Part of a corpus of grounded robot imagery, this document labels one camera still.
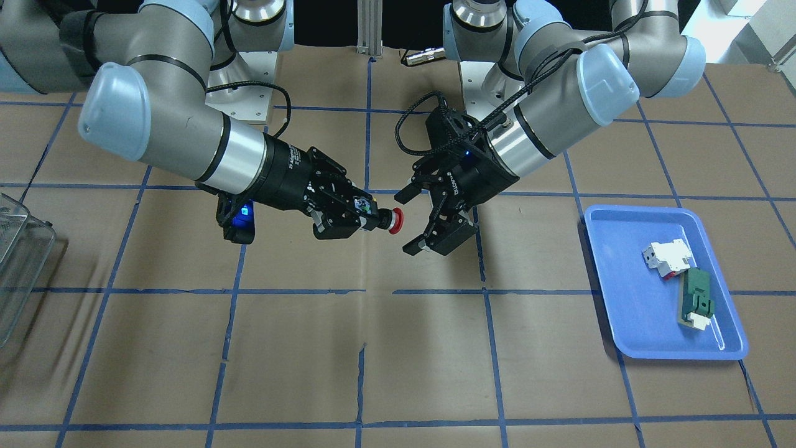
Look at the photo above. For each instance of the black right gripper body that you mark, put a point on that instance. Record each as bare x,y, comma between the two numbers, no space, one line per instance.
287,174

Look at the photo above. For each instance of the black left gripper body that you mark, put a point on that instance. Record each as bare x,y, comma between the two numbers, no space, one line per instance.
471,178

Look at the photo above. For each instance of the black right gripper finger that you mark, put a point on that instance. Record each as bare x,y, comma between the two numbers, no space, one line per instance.
336,224
351,197

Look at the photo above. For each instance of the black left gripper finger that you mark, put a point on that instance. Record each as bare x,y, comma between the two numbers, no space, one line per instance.
413,189
444,233

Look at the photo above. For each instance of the red emergency stop button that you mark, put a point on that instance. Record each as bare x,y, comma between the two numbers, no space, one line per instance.
371,216

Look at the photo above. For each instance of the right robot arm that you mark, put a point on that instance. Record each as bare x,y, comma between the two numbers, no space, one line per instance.
146,74

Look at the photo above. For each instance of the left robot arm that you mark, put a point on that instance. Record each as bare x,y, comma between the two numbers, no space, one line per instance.
574,82

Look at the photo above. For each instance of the blue plastic tray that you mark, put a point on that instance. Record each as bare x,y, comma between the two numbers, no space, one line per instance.
642,309

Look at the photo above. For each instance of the white circuit breaker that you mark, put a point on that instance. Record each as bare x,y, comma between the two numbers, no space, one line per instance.
669,258

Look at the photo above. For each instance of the green terminal block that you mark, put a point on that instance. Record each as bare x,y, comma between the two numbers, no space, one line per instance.
696,309

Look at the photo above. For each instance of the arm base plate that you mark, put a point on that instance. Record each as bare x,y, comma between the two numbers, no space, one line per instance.
485,86
250,104

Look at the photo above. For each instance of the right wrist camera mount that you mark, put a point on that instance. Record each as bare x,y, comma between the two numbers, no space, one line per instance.
235,216

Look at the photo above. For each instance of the aluminium frame post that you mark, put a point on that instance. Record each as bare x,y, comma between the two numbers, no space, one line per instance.
370,15

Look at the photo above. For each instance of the wire mesh shelf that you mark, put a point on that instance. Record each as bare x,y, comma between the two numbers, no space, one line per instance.
26,242

